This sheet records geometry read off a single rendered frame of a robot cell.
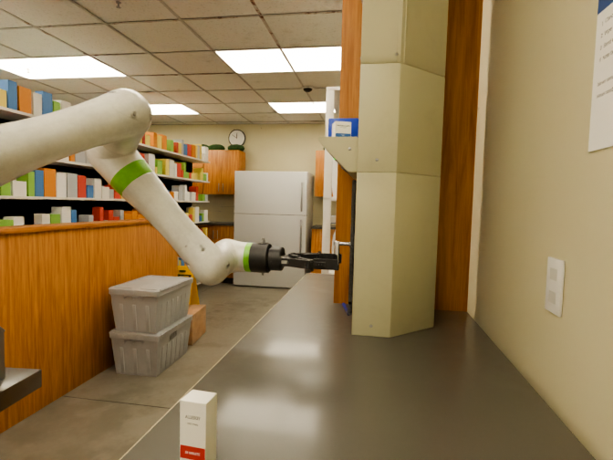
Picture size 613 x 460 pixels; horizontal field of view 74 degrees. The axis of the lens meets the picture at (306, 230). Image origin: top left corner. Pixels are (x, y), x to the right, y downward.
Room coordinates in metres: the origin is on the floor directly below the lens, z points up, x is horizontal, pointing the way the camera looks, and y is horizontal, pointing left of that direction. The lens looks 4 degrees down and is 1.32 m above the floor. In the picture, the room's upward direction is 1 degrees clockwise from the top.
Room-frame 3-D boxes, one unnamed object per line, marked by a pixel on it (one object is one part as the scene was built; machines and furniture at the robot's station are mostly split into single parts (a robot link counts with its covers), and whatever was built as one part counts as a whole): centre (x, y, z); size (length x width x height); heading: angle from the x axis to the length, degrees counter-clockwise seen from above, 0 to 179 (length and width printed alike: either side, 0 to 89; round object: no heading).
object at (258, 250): (1.26, 0.14, 1.15); 0.09 x 0.06 x 0.12; 171
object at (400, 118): (1.30, -0.29, 1.33); 0.32 x 0.25 x 0.77; 171
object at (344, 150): (1.33, -0.11, 1.46); 0.32 x 0.11 x 0.10; 171
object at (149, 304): (3.23, 1.21, 0.49); 0.60 x 0.42 x 0.33; 171
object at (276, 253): (1.25, 0.06, 1.14); 0.09 x 0.08 x 0.07; 81
